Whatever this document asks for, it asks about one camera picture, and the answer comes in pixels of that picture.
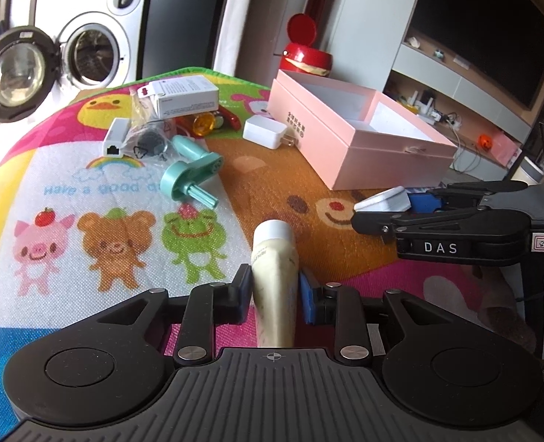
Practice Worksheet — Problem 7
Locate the amber perfume bottle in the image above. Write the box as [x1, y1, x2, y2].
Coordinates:
[174, 112, 225, 138]

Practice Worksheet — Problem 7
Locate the white washing machine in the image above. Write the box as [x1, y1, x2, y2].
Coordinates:
[0, 0, 149, 123]

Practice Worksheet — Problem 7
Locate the cream squeeze tube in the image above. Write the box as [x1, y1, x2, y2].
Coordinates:
[251, 220, 299, 347]

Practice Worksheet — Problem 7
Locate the white charger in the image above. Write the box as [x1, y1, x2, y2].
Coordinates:
[354, 186, 412, 213]
[242, 115, 296, 150]

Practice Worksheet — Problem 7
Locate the plastic bag with black part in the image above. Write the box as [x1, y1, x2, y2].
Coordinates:
[123, 121, 172, 164]

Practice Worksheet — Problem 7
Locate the colourful cartoon play mat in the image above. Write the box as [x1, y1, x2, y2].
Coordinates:
[0, 66, 538, 442]

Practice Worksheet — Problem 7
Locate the white ethernet adapter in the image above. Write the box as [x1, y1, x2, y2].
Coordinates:
[102, 118, 131, 159]

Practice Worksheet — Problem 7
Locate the white charger front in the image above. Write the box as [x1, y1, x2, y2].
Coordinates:
[354, 186, 412, 213]

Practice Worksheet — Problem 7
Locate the teal handheld fan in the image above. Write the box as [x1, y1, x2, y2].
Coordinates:
[159, 135, 224, 210]

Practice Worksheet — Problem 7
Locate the pink cardboard box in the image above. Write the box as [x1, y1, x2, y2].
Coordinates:
[267, 70, 457, 190]

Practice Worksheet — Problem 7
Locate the white cable retail box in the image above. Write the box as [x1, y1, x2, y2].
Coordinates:
[137, 75, 219, 120]

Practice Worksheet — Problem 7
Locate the black television screen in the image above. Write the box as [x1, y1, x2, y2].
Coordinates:
[411, 0, 544, 108]

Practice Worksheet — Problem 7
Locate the pink box on shelf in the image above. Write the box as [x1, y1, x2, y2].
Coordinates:
[490, 133, 520, 166]

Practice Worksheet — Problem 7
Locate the red lidded trash bin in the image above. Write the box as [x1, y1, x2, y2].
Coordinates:
[279, 13, 333, 77]

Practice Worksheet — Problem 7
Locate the orange pumpkin toy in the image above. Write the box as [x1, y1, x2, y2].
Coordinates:
[478, 134, 492, 152]

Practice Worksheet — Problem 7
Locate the red lighter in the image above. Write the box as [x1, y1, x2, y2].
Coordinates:
[218, 106, 242, 131]

